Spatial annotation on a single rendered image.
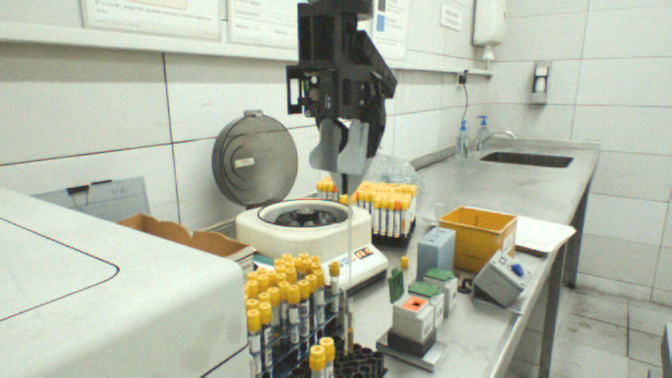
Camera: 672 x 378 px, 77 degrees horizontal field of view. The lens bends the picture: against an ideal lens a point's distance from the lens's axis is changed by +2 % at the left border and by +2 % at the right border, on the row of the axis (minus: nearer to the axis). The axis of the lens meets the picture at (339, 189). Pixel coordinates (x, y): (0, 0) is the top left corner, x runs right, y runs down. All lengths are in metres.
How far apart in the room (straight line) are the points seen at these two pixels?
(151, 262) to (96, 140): 0.67
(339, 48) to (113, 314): 0.35
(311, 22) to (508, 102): 2.59
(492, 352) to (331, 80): 0.46
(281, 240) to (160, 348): 0.60
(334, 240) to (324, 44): 0.43
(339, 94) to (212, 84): 0.62
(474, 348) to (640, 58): 2.41
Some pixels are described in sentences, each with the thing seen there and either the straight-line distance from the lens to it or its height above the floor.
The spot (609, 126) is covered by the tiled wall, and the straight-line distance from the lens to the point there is 2.93.
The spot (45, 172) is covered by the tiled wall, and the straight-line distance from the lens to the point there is 0.85.
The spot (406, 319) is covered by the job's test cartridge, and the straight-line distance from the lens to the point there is 0.62.
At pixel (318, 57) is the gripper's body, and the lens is 0.45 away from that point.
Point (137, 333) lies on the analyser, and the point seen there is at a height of 1.16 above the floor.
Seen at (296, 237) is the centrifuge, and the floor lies 0.99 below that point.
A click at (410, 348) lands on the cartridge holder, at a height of 0.90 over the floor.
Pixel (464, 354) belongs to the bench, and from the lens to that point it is 0.68.
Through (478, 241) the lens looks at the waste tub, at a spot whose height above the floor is 0.95.
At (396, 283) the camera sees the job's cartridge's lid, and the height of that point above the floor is 0.98.
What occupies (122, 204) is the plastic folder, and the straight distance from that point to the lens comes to 0.86.
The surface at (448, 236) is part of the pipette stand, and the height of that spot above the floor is 0.97.
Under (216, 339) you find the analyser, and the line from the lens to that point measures 0.21.
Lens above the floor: 1.25
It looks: 14 degrees down
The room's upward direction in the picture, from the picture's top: straight up
